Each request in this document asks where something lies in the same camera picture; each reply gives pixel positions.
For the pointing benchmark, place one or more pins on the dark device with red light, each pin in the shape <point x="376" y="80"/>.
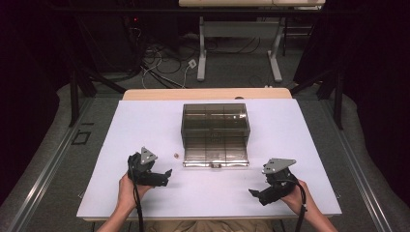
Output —
<point x="135" y="20"/>

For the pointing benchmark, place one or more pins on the smoky transparent drawer box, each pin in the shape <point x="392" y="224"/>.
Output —
<point x="212" y="111"/>

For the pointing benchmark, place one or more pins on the person's right hand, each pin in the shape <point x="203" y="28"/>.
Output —
<point x="295" y="199"/>

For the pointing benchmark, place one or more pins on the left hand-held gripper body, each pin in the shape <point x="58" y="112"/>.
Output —
<point x="145" y="170"/>

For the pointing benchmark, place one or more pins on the small metal table clip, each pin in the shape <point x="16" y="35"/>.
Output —
<point x="337" y="194"/>
<point x="81" y="194"/>

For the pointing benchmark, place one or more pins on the white desk frame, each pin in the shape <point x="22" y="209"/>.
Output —
<point x="238" y="29"/>

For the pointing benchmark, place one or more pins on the person's left hand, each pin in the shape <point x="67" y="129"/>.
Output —
<point x="125" y="193"/>

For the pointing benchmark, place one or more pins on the black curtain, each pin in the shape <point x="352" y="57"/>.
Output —
<point x="25" y="96"/>
<point x="380" y="80"/>

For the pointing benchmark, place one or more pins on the black metal stand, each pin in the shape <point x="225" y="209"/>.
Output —
<point x="74" y="96"/>
<point x="337" y="103"/>

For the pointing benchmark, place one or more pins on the aluminium floor rail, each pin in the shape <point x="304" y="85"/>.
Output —
<point x="48" y="167"/>
<point x="357" y="167"/>

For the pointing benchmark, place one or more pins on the white table board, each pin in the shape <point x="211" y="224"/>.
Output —
<point x="145" y="122"/>

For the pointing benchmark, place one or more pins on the dark table grommet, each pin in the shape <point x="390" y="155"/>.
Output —
<point x="239" y="97"/>

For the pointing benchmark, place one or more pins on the light wooden table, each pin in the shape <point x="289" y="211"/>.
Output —
<point x="206" y="93"/>

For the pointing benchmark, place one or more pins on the white power adapter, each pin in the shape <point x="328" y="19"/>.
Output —
<point x="192" y="63"/>

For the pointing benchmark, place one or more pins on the person's khaki trousers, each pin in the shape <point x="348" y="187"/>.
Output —
<point x="209" y="226"/>

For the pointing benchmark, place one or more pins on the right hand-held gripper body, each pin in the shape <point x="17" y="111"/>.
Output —
<point x="280" y="187"/>

